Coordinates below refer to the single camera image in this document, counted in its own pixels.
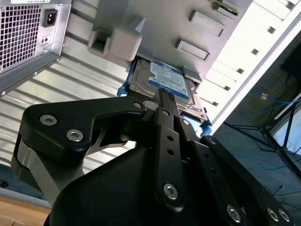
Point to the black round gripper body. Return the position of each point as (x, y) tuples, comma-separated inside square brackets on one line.
[(113, 193)]

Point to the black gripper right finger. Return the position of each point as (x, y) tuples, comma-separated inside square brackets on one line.
[(211, 169)]

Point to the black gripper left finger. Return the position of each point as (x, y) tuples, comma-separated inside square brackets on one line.
[(70, 117)]

